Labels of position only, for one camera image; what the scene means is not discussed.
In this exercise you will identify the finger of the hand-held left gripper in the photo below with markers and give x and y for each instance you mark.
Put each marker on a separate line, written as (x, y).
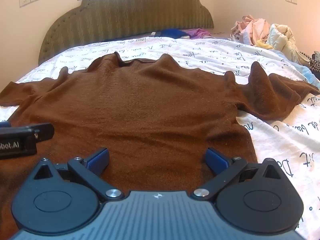
(45, 130)
(4, 124)

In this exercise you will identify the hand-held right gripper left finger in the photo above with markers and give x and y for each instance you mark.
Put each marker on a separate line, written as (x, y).
(98, 162)

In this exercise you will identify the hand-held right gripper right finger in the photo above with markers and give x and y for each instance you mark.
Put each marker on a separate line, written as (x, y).
(215, 160)

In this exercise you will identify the brown knit sweater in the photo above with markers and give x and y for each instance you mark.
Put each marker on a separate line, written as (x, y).
(150, 105)

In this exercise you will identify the pink clothes pile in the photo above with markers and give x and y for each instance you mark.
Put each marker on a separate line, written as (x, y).
(252, 28)

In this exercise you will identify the white printed bed sheet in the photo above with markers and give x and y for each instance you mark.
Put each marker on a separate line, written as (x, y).
(180, 47)

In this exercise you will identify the yellow cloth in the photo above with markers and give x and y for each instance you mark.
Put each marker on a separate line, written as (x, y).
(264, 45)

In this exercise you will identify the light blue blanket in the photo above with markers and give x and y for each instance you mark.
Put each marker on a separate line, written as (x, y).
(307, 74)

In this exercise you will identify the purple cloth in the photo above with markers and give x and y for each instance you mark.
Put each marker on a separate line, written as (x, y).
(200, 33)

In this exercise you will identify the blue cloth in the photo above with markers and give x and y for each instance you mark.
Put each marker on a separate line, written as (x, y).
(173, 33)

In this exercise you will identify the black white striped cloth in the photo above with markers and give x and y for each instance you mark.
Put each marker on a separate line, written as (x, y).
(311, 63)

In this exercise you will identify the cream quilted jacket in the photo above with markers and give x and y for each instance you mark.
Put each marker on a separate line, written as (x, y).
(282, 37)

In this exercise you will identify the small white black object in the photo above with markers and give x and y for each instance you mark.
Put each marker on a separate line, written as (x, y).
(155, 33)

